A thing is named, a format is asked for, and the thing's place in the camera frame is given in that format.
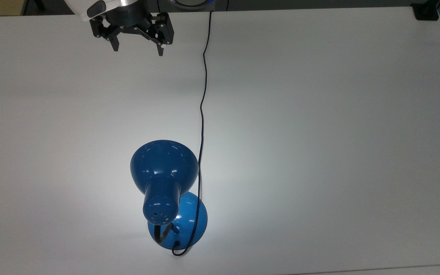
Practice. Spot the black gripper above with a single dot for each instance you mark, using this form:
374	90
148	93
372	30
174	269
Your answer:
128	18

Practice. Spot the blue gooseneck desk lamp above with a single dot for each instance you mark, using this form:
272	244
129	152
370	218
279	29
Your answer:
162	164

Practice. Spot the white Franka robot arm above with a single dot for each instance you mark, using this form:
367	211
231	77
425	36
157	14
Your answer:
80	7

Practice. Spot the black table clamp mount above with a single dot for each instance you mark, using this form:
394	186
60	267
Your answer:
425	11

